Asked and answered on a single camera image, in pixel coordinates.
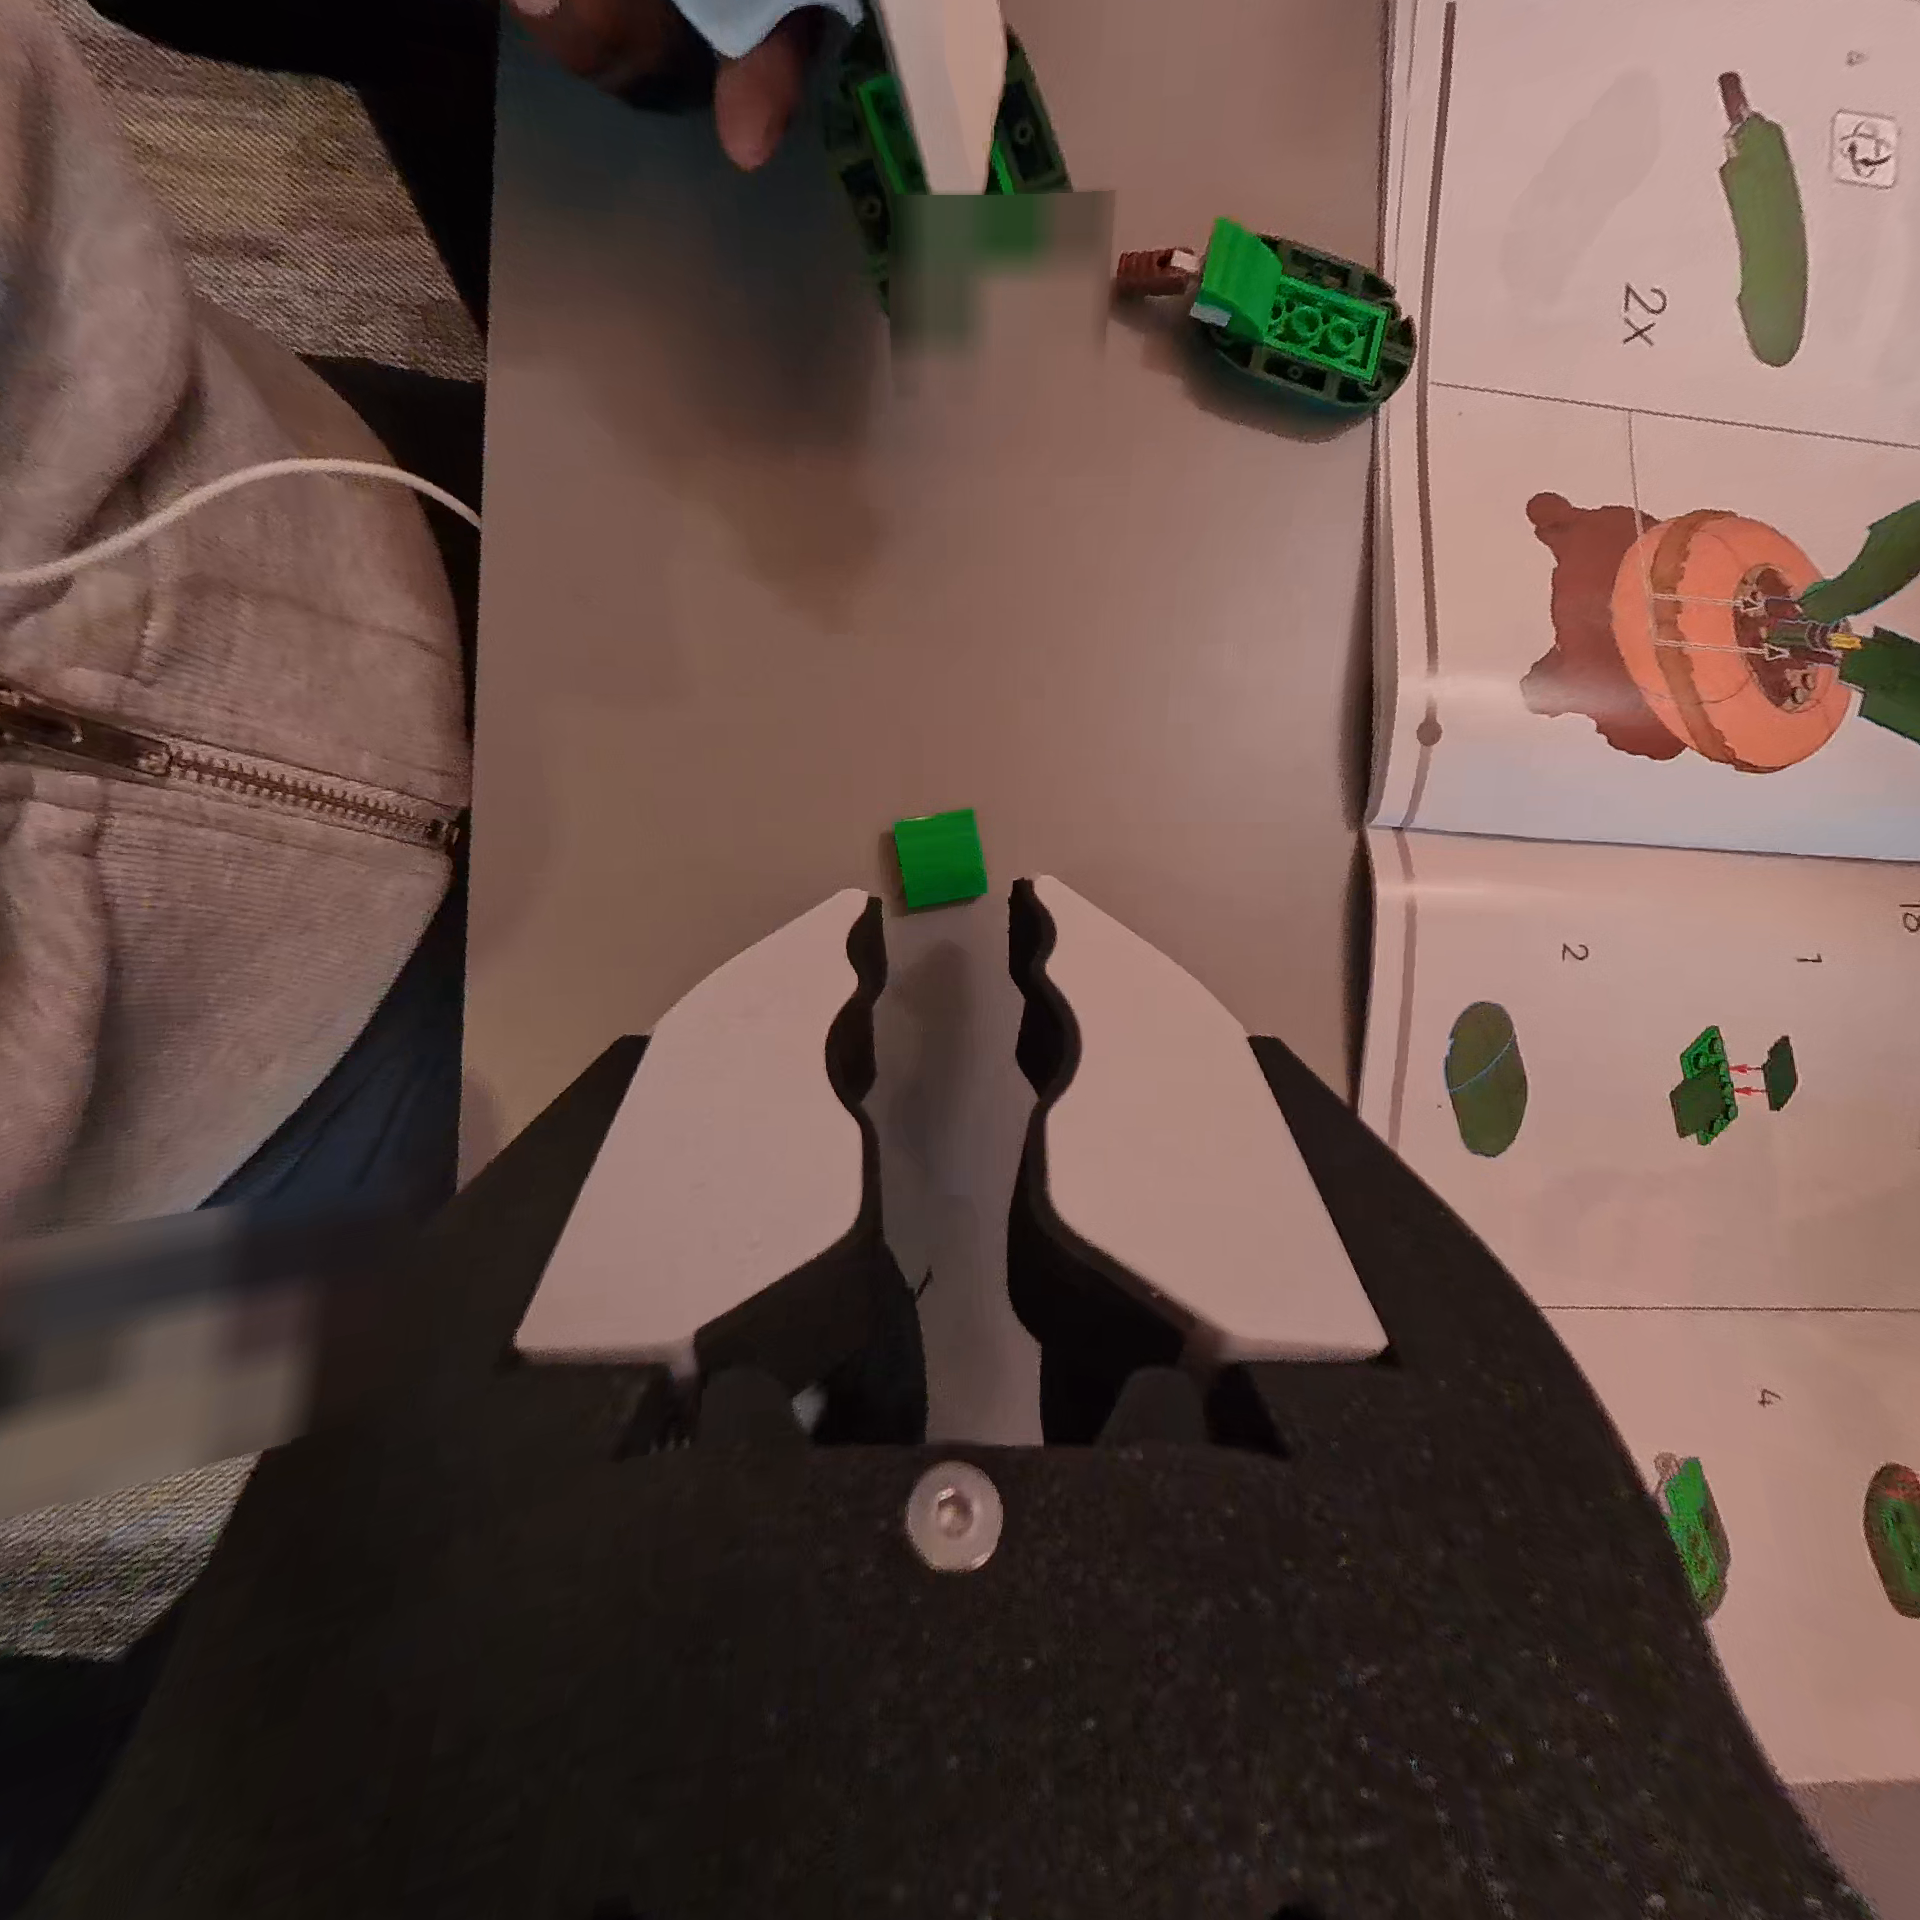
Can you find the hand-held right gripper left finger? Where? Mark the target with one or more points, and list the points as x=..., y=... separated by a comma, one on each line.
x=718, y=1156

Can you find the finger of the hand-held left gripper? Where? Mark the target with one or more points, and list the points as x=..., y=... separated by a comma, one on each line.
x=945, y=90

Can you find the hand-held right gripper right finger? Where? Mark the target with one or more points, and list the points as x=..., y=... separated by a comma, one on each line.
x=1199, y=1169

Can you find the green leaf brick assembly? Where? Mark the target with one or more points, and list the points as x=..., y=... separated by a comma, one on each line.
x=1036, y=147
x=1319, y=321

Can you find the small green slope brick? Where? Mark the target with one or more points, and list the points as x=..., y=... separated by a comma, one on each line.
x=938, y=858

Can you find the grey desk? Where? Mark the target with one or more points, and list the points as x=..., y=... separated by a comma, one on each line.
x=750, y=596

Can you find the person's left hand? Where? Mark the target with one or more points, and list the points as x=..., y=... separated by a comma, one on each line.
x=764, y=106

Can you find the blue jeans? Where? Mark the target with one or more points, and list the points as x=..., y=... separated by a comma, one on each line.
x=376, y=1082

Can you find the grey zip hoodie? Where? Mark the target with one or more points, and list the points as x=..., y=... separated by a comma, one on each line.
x=183, y=901

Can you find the instruction booklet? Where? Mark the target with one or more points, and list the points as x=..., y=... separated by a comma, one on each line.
x=1576, y=377

